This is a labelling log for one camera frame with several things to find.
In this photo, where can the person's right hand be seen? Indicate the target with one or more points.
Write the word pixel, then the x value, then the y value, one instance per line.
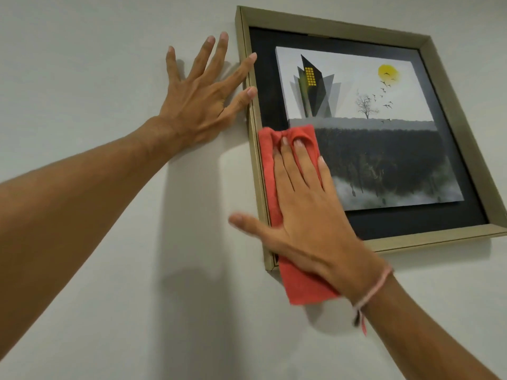
pixel 313 229

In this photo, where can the person's left hand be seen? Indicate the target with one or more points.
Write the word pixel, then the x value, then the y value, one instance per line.
pixel 198 106

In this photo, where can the person's left middle finger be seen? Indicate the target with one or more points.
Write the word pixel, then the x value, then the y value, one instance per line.
pixel 217 57

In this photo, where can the person's left little finger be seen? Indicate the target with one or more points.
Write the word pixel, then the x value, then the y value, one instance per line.
pixel 174 63

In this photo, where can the person's right middle finger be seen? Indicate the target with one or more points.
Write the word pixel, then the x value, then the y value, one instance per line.
pixel 303 170

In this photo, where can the person's right thumb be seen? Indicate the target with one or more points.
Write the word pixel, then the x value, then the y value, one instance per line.
pixel 253 229

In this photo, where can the person's left thumb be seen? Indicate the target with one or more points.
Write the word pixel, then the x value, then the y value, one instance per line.
pixel 239 104

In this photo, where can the red cleaning cloth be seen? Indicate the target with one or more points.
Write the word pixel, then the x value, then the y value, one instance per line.
pixel 269 178

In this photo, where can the gold framed wall picture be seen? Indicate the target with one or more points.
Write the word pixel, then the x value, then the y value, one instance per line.
pixel 396 98

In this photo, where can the person's left forearm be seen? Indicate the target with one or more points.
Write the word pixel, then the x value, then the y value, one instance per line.
pixel 79 201

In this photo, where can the person's right forearm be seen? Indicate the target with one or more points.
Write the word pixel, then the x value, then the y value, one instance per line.
pixel 420 332

